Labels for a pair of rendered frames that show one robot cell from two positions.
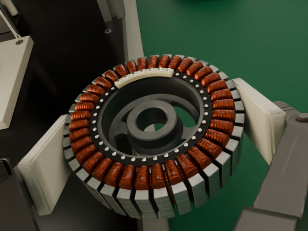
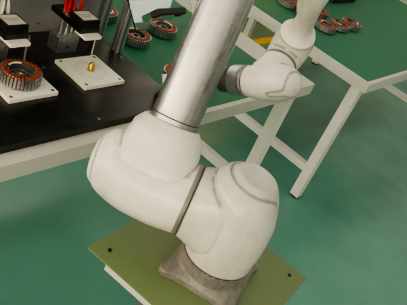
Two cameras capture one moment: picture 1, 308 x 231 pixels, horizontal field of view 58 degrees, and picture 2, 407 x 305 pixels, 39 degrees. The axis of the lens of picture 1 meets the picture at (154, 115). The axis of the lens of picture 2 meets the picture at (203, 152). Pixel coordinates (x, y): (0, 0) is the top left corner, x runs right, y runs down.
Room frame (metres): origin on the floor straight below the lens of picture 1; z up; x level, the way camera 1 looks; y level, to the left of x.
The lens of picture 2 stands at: (-0.69, 1.41, 1.61)
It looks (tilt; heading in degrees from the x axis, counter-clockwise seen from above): 32 degrees down; 294
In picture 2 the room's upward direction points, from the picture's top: 24 degrees clockwise
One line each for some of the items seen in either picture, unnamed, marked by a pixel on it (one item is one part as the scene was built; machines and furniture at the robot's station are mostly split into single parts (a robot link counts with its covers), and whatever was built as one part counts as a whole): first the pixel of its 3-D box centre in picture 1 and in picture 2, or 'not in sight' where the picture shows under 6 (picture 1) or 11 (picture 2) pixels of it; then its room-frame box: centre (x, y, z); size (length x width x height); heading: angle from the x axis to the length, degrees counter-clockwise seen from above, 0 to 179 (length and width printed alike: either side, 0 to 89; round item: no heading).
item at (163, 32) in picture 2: not in sight; (162, 28); (0.44, -0.32, 0.77); 0.11 x 0.11 x 0.04
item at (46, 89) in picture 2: not in sight; (19, 81); (0.31, 0.45, 0.78); 0.15 x 0.15 x 0.01; 84
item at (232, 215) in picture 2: not in sight; (233, 213); (-0.40, 0.50, 0.92); 0.18 x 0.16 x 0.22; 24
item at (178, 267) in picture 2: not in sight; (217, 256); (-0.41, 0.48, 0.78); 0.22 x 0.18 x 0.06; 103
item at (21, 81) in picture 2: not in sight; (20, 74); (0.31, 0.45, 0.80); 0.11 x 0.11 x 0.04
